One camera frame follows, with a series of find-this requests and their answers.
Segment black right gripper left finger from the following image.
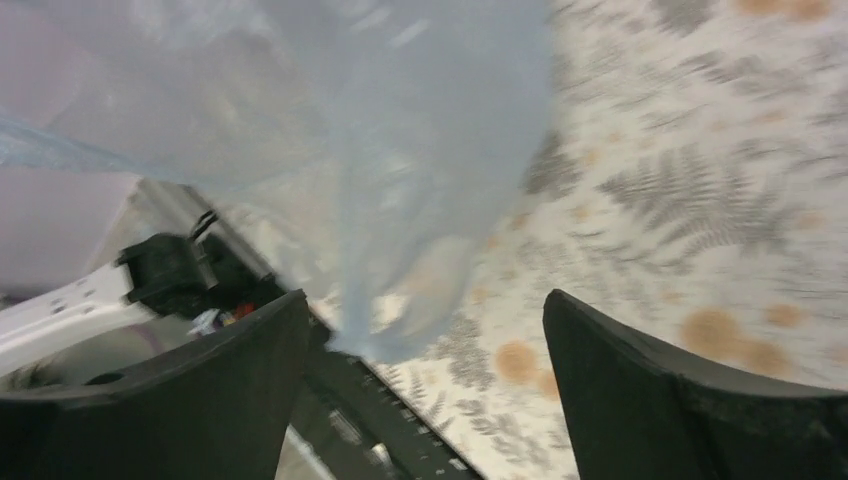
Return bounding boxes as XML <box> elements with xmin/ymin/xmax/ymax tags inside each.
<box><xmin>1</xmin><ymin>291</ymin><xmax>310</xmax><ymax>480</ymax></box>

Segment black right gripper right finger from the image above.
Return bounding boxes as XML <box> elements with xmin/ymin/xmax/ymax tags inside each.
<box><xmin>543</xmin><ymin>289</ymin><xmax>847</xmax><ymax>480</ymax></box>

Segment light blue plastic trash bag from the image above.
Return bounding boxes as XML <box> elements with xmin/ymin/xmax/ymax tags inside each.
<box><xmin>1</xmin><ymin>1</ymin><xmax>552</xmax><ymax>363</ymax></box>

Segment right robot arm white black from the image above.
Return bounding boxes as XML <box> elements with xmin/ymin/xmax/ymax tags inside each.
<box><xmin>1</xmin><ymin>234</ymin><xmax>847</xmax><ymax>479</ymax></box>

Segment floral patterned table mat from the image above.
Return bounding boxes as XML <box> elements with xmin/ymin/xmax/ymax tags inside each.
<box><xmin>225</xmin><ymin>0</ymin><xmax>848</xmax><ymax>480</ymax></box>

